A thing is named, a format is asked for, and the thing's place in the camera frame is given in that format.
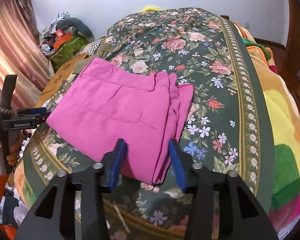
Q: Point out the orange yellow fleece blanket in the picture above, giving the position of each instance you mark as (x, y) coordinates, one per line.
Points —
(285, 123)

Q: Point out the pink striped curtain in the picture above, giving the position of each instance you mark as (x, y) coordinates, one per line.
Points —
(20, 53)

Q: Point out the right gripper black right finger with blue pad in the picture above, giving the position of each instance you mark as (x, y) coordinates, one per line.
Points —
(240, 215)

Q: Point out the pink pants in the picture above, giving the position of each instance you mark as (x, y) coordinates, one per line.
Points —
(106, 103)

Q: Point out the green bag with clutter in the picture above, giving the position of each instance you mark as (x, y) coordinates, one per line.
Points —
(61, 46)

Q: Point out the grey stuffed toy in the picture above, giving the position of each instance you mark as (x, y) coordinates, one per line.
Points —
(75, 26)

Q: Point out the brown cardboard box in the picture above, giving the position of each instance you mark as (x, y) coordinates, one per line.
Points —
(62, 74)

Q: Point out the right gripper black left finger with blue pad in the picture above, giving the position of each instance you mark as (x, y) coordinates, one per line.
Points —
(52, 216)

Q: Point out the olive folded garment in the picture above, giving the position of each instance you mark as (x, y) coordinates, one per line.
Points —
(104, 51)

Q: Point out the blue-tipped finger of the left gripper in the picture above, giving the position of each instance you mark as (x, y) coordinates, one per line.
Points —
(41, 113)

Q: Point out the yellow pillow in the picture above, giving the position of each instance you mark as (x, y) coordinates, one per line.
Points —
(150, 8)

